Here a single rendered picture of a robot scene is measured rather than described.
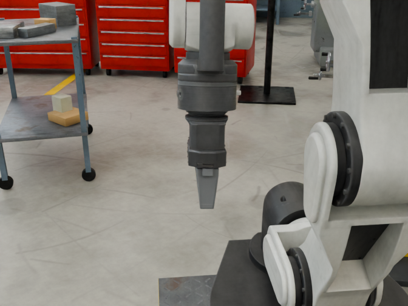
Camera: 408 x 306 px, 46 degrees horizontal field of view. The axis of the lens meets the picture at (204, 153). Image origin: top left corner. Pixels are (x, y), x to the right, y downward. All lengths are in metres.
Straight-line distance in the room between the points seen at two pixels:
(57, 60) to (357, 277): 4.60
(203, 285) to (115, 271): 0.80
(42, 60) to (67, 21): 2.22
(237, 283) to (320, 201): 0.50
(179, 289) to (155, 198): 1.32
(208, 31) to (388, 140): 0.28
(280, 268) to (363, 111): 0.41
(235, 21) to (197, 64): 0.08
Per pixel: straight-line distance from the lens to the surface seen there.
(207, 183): 0.70
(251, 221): 2.49
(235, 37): 0.71
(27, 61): 5.37
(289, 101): 4.29
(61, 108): 3.00
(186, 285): 1.44
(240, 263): 1.24
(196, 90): 0.69
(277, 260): 1.01
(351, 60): 0.72
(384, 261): 0.88
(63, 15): 3.10
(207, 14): 0.66
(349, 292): 0.94
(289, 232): 1.07
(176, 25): 0.70
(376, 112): 0.70
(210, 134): 0.70
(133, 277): 2.14
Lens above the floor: 1.31
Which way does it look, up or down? 24 degrees down
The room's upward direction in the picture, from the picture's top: straight up
